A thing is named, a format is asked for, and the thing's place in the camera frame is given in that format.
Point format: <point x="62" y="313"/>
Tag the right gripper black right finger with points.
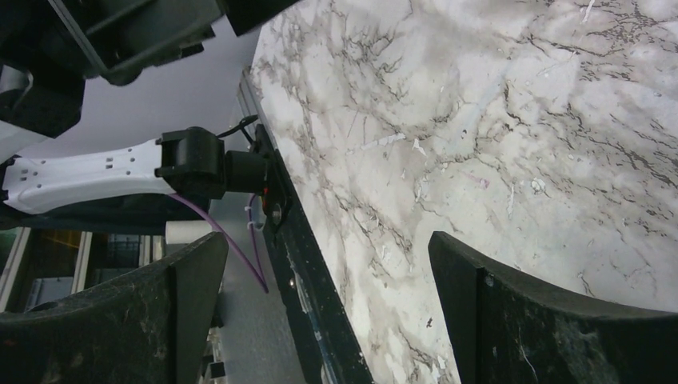
<point x="506" y="326"/>

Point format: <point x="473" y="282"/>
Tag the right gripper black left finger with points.
<point x="147" y="326"/>

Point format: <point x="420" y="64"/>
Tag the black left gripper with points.
<point x="117" y="40"/>

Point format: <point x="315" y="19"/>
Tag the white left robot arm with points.
<point x="46" y="105"/>

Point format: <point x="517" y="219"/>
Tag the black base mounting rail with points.
<point x="326" y="346"/>

